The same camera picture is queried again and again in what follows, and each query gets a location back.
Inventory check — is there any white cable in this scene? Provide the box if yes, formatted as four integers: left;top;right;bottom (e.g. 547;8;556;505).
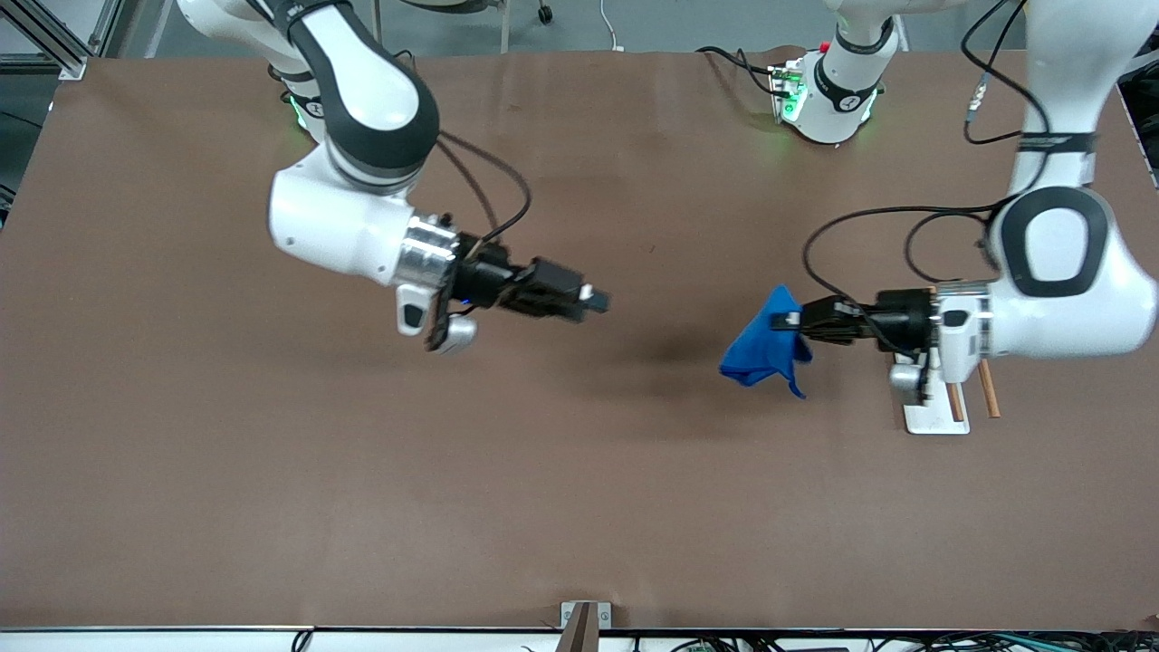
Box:
597;0;627;53

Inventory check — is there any blue microfiber towel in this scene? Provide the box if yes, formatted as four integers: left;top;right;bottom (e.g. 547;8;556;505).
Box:
719;284;814;400

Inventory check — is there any grey metal table bracket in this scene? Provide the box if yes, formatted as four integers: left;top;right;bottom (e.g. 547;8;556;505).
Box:
560;600;613;652

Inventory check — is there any white rack with wooden bars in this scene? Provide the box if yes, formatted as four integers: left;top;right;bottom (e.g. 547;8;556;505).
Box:
891;351;1002;436

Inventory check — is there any black cable with grey connector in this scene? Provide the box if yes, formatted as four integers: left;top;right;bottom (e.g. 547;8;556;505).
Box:
959;0;1054;147

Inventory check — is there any aluminium frame profile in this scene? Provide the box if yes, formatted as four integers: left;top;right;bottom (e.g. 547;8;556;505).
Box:
0;0;124;82

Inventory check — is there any office chair base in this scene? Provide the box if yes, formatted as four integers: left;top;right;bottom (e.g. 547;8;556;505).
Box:
371;0;555;53

